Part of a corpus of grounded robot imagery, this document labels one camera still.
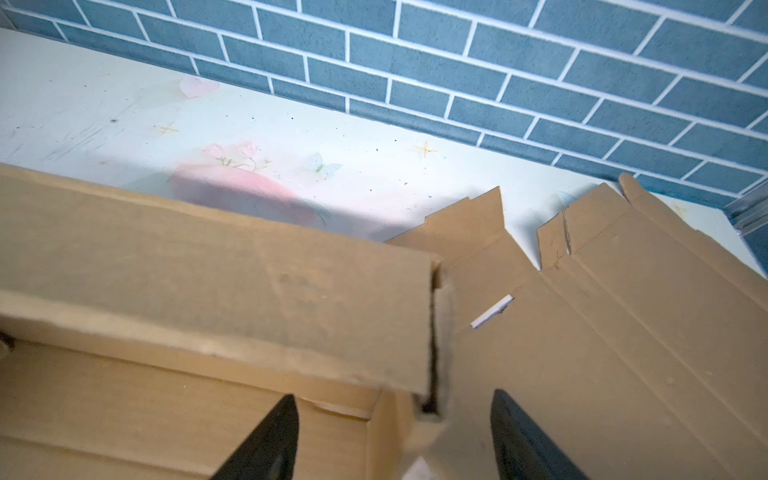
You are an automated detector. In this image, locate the right flat cardboard blank stack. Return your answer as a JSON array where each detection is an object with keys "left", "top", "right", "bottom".
[{"left": 393, "top": 175, "right": 767, "bottom": 479}]

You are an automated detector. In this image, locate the brown cardboard box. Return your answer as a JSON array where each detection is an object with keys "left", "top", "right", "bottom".
[{"left": 1, "top": 166, "right": 455, "bottom": 479}]

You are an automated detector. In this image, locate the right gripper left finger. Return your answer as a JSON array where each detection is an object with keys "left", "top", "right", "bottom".
[{"left": 211, "top": 394, "right": 299, "bottom": 480}]

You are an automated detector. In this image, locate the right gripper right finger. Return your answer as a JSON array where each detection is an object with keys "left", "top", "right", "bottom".
[{"left": 490, "top": 389, "right": 588, "bottom": 480}]

